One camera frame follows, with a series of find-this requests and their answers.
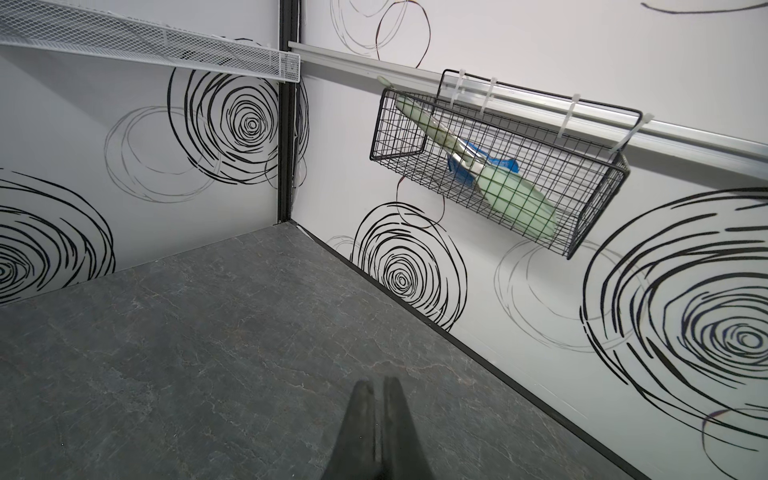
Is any aluminium wall rail back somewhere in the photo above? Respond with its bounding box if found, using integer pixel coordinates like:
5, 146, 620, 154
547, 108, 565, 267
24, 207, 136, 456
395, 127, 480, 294
289, 42, 767, 180

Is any black wire basket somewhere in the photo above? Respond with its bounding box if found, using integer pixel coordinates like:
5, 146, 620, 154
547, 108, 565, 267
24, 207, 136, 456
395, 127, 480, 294
370, 70, 630, 258

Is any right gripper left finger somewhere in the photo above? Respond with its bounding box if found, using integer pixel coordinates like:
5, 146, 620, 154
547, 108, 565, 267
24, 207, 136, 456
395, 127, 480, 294
322, 380, 380, 479

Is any green spatula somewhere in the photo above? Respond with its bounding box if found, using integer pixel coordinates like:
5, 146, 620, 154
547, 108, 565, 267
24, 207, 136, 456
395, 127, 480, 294
370, 78, 564, 244

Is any white mesh shelf basket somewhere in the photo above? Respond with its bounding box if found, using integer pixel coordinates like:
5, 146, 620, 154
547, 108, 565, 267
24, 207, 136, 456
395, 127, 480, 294
1, 1, 301, 83

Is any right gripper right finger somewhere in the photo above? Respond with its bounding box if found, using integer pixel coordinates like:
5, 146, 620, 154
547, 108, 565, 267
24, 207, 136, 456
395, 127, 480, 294
381, 377, 435, 480

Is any blue tool in basket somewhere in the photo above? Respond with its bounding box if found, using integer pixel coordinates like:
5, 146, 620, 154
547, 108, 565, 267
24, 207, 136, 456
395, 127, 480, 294
446, 141, 520, 185

